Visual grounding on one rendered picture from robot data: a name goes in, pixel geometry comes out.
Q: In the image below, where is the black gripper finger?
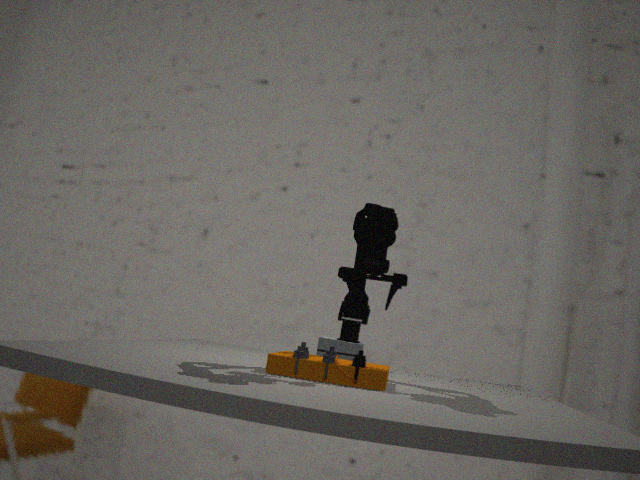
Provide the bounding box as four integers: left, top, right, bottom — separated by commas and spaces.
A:
342, 278, 355, 306
386, 285, 401, 310

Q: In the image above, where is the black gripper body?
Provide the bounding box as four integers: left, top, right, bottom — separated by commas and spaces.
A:
338, 250, 407, 287

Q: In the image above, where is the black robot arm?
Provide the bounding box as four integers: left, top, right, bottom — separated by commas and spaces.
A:
337, 203, 399, 343

